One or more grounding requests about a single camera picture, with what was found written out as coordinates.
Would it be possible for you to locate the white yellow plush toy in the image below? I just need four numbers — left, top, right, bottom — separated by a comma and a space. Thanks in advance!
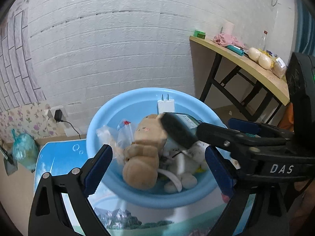
159, 141, 209, 194

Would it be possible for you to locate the black green shampoo bottle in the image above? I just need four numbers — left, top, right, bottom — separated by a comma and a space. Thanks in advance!
159, 112, 207, 149

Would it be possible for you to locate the white power adapter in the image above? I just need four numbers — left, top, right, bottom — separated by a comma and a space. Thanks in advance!
157, 94, 175, 114

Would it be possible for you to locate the tan plush bear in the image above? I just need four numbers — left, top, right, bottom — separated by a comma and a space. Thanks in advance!
122, 114, 167, 190

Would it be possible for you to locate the clear zip bag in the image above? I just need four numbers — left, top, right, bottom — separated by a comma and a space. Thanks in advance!
96, 119, 137, 166

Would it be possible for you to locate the white plastic hook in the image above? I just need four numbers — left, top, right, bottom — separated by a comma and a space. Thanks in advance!
157, 169, 183, 192

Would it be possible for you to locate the wooden side table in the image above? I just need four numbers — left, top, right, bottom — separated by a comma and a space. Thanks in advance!
189, 36, 289, 125

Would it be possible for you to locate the dustpan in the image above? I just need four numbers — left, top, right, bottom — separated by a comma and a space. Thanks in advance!
1, 146, 18, 176

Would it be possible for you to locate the cream bun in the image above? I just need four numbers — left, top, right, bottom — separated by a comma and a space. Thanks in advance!
258, 53, 273, 70
248, 47, 262, 62

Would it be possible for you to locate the teal garbage bag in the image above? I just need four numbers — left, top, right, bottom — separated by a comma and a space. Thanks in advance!
11, 129, 39, 172

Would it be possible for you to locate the jar on shelf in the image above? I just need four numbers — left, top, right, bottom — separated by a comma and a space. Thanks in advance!
272, 58, 287, 79

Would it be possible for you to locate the blue plastic basin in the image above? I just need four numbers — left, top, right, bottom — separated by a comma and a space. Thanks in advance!
86, 87, 223, 209

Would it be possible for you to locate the pink cloth on shelf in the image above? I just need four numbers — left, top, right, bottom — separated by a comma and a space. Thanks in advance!
213, 33, 245, 49

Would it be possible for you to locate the glass bottle on shelf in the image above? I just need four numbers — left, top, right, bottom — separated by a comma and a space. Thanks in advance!
258, 30, 268, 51

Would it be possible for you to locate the white roll on shelf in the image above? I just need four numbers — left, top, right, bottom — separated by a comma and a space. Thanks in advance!
221, 21, 235, 35

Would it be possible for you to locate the green box on shelf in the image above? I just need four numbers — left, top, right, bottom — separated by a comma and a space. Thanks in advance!
193, 30, 206, 39

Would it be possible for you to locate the black wall plug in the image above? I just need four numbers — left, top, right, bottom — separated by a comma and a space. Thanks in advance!
54, 109, 63, 123

